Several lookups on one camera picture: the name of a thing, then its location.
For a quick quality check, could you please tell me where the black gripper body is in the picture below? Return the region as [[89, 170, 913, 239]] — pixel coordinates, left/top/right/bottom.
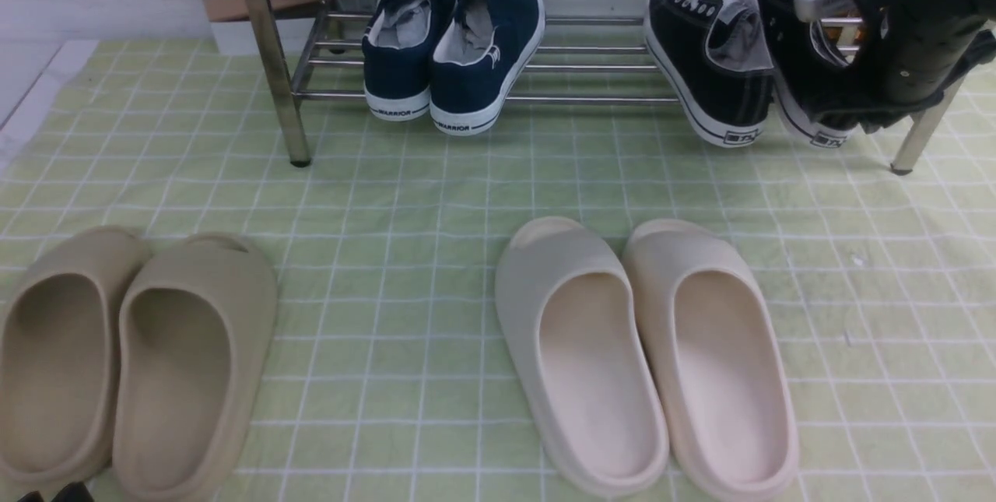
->
[[808, 0, 994, 111]]

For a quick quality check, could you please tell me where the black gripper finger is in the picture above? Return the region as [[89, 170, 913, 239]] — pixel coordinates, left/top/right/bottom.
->
[[858, 31, 995, 133]]

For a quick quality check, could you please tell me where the black canvas sneaker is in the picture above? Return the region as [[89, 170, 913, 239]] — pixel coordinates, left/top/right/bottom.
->
[[644, 0, 774, 149], [757, 0, 858, 149]]

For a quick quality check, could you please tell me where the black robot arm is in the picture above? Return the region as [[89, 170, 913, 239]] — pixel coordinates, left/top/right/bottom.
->
[[796, 0, 994, 130]]

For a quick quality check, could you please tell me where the chrome metal shoe rack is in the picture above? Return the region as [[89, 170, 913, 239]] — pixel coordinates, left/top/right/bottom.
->
[[245, 0, 965, 175]]

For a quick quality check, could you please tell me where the green checked tablecloth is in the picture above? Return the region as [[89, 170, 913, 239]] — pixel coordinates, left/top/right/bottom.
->
[[1, 40, 995, 501]]

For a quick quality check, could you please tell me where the right cream foam slide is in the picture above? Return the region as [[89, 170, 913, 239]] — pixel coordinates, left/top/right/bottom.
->
[[622, 219, 799, 501]]

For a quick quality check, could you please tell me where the cream foam slide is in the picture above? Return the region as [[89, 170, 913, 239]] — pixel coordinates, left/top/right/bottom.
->
[[494, 217, 669, 497], [622, 219, 799, 501]]

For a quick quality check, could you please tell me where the right navy canvas sneaker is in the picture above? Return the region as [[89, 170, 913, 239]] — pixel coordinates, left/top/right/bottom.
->
[[430, 0, 545, 136]]

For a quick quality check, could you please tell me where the navy canvas sneaker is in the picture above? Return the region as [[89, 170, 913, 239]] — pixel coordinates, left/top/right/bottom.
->
[[360, 0, 456, 122], [430, 0, 545, 136]]

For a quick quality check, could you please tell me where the left cream foam slide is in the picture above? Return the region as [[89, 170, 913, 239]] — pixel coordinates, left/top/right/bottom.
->
[[494, 217, 669, 497]]

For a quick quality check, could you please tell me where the left navy canvas sneaker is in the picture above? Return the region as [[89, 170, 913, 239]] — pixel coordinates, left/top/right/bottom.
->
[[360, 0, 456, 122]]

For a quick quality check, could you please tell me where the right tan foam slide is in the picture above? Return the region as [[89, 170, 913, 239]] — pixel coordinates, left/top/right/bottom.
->
[[113, 233, 278, 501]]

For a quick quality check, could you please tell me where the tan foam slide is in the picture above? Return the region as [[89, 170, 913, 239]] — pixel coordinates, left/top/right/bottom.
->
[[1, 226, 152, 490], [113, 233, 278, 501]]

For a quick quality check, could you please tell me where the left tan foam slide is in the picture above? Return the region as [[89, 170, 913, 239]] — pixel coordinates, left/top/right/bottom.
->
[[1, 226, 152, 490]]

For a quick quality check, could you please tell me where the black object at bottom edge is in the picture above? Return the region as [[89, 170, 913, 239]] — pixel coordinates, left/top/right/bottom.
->
[[18, 482, 95, 502]]

